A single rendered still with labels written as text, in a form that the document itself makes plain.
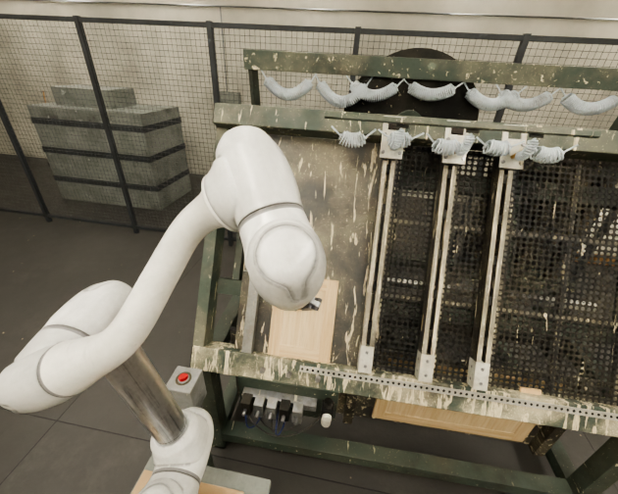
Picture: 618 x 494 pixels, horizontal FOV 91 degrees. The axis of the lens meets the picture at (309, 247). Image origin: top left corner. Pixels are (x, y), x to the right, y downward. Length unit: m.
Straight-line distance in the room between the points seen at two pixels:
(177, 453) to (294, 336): 0.69
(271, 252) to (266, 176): 0.13
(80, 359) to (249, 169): 0.43
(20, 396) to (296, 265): 0.57
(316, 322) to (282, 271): 1.21
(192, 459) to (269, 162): 1.00
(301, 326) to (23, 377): 1.09
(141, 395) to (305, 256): 0.75
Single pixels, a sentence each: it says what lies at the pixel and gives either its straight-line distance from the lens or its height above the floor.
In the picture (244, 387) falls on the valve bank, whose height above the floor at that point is 0.74.
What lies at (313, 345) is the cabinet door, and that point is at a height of 0.95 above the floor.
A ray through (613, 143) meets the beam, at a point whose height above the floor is 1.92.
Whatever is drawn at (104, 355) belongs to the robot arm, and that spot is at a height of 1.71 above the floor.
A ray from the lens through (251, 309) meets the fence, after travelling 1.55.
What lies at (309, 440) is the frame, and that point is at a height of 0.18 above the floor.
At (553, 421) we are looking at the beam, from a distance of 1.91.
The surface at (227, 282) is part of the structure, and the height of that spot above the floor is 1.14.
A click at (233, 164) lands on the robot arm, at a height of 2.01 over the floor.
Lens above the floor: 2.14
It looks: 31 degrees down
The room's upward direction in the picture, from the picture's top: 3 degrees clockwise
